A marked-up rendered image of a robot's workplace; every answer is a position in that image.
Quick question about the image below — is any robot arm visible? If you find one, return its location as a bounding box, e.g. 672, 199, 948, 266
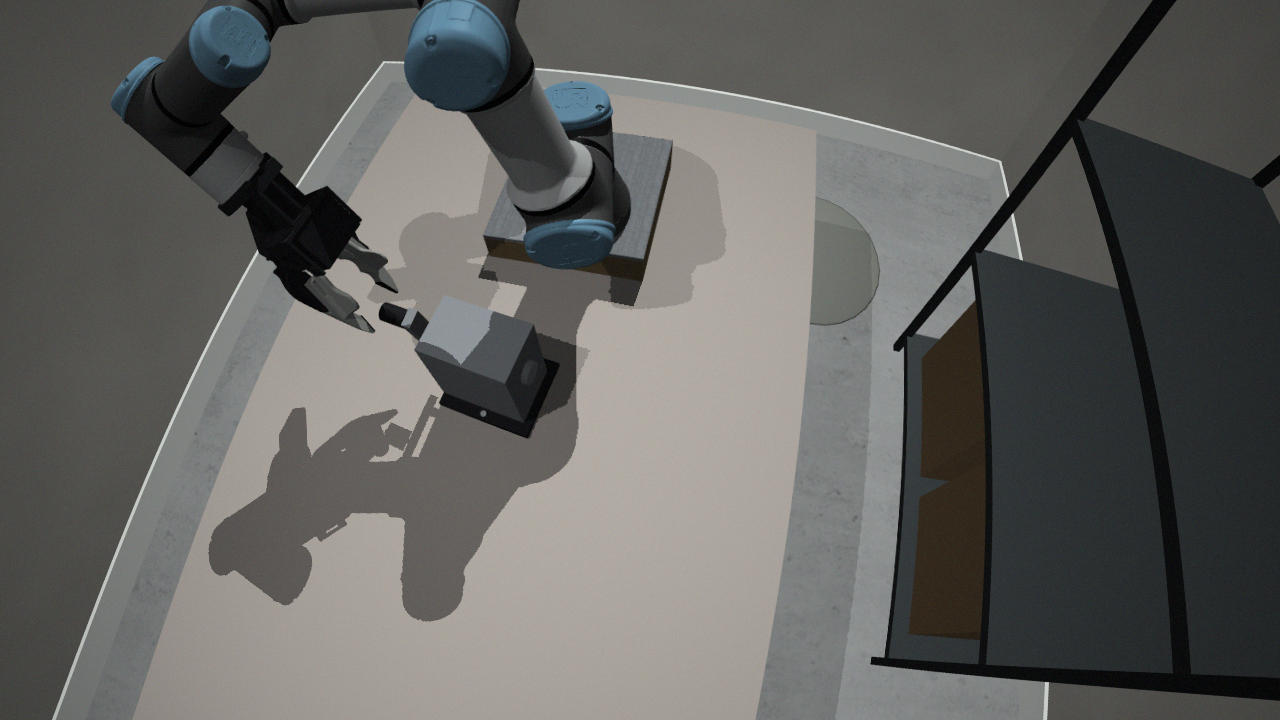
111, 0, 631, 269

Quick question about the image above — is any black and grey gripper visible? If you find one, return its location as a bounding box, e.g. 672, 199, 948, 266
218, 152, 399, 333

